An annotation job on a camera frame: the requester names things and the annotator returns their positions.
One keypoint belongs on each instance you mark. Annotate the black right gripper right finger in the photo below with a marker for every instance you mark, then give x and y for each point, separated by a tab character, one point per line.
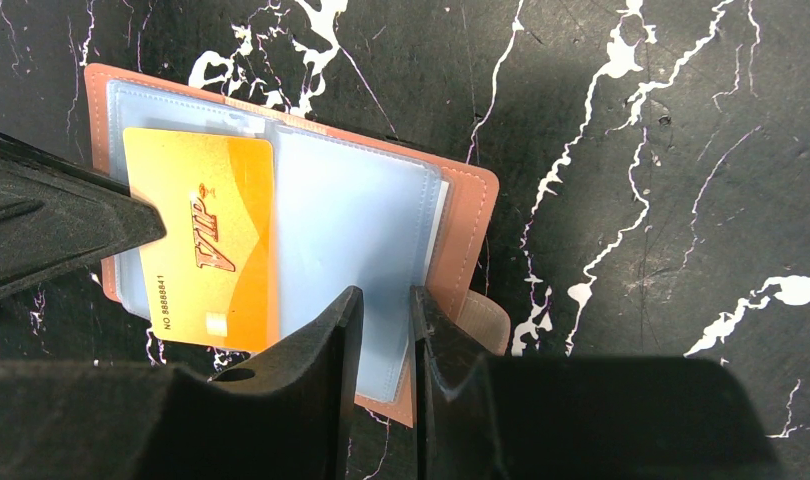
484	416

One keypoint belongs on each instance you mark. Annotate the orange VIP card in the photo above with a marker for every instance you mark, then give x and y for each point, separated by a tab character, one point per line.
212	279

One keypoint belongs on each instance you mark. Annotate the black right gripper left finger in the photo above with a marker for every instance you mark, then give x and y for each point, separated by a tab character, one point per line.
282	414

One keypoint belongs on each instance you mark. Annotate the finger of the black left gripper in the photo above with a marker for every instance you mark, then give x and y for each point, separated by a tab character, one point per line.
56	216

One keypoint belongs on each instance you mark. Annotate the brown leather card holder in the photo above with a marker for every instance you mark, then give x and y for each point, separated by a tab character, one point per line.
349	210

